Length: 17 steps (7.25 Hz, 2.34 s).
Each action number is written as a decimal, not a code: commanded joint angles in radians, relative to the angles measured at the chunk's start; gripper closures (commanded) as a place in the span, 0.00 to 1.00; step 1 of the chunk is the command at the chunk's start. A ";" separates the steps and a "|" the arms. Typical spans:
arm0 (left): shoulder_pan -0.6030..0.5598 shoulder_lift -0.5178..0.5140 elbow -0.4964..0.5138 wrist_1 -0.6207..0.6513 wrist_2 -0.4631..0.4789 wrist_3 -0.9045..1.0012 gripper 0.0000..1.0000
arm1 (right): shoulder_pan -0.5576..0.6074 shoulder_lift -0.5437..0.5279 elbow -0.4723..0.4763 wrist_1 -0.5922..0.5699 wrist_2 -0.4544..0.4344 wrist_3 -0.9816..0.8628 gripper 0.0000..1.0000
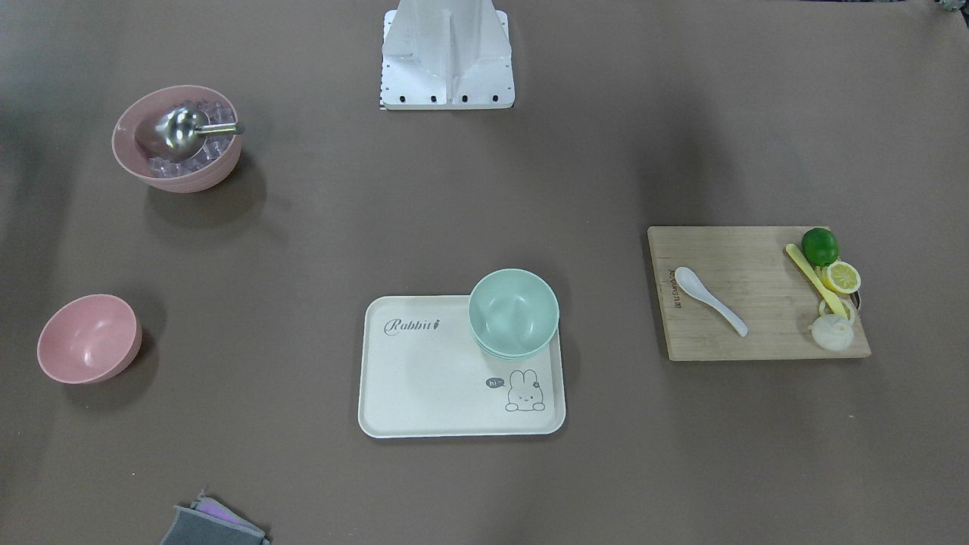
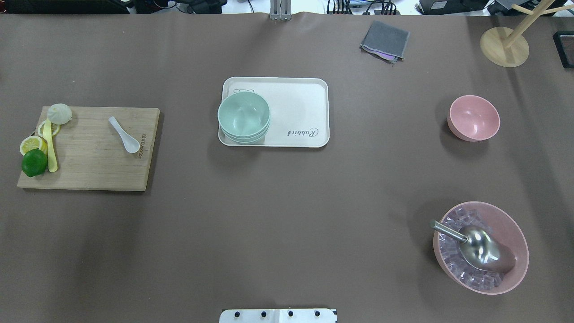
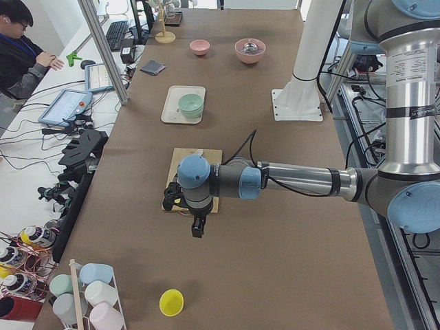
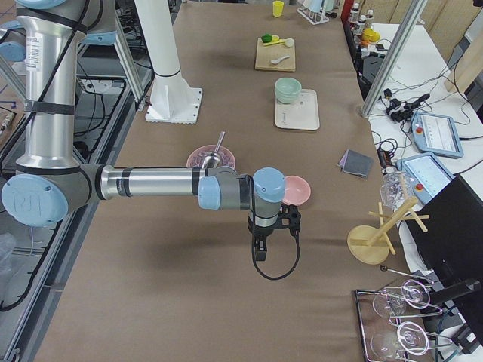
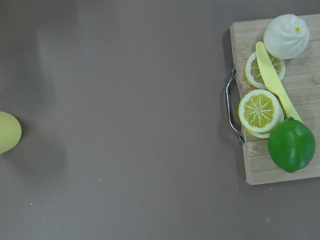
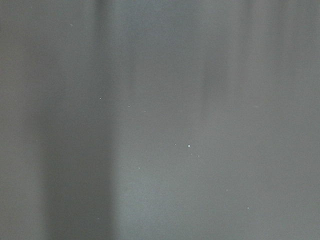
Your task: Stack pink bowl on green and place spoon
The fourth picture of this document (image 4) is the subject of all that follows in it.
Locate clear glass mug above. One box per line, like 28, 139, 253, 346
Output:
380, 171, 414, 210

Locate green toy vegetable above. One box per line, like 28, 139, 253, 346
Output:
261, 34, 272, 43

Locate metal glass rack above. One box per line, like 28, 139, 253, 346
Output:
355, 264, 462, 361

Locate white rack with cups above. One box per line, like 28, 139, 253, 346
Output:
297, 0, 337, 25

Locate grey folded cloth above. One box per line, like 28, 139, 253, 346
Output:
338, 149, 374, 178

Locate black monitor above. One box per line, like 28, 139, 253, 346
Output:
408, 176, 482, 287

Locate upper wine glass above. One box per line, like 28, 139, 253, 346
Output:
372, 279, 430, 318

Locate stacked green bowls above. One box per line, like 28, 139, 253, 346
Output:
274, 77, 302, 104

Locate metal ice scoop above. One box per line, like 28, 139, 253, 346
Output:
201, 130, 226, 168

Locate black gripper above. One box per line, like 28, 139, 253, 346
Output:
248, 204, 301, 262

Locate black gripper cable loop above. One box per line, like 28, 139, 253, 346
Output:
251, 225, 302, 281

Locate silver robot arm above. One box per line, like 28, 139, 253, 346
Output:
2, 1, 300, 262

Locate lower teach pendant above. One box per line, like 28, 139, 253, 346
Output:
396, 152, 454, 204

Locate white toy bun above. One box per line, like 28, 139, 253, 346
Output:
284, 38, 294, 48

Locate white ceramic spoon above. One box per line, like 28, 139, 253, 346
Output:
270, 55, 291, 65

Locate wooden mug tree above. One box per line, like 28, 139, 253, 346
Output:
347, 195, 429, 265

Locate aluminium frame post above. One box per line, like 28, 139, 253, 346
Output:
361, 0, 428, 118

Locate yellow toy on desk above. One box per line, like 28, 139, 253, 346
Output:
361, 29, 380, 43

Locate wooden cutting board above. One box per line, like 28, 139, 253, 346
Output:
254, 38, 296, 72

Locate teach pendant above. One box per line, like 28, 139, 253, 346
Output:
396, 152, 454, 204
411, 112, 464, 158

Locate upper teach pendant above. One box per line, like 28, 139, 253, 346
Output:
411, 112, 464, 158

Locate wine glass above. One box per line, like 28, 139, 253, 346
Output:
370, 321, 429, 361
372, 279, 430, 318

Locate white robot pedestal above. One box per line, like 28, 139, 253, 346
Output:
135, 0, 202, 124

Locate small pink bowl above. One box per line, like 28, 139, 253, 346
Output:
282, 175, 311, 206

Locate cream serving tray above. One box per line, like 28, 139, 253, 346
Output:
275, 89, 320, 131

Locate yellow cup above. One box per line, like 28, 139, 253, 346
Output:
272, 0, 285, 17

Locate lower wine glass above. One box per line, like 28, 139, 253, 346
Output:
370, 321, 429, 361

